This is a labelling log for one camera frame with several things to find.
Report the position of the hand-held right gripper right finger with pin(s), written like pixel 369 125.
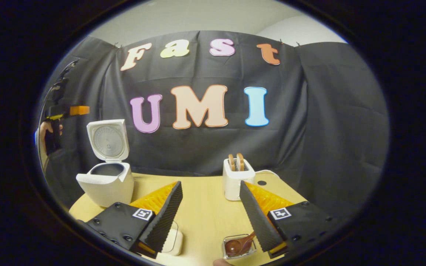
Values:
pixel 259 221

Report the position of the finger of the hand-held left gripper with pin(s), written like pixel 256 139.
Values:
pixel 80 110

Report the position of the white rice cooker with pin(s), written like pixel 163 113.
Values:
pixel 104 188

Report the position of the black backdrop cloth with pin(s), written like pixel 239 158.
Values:
pixel 327 122

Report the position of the clear chopstick holder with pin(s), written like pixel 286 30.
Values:
pixel 252 251

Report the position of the cream white toaster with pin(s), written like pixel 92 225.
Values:
pixel 235 184

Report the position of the dark round table grommet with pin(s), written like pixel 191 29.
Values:
pixel 261 183

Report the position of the white box of rice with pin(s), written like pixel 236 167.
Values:
pixel 174 240

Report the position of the brown bread slice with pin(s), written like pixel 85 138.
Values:
pixel 232 162
pixel 240 162

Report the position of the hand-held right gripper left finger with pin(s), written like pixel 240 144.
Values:
pixel 161 225

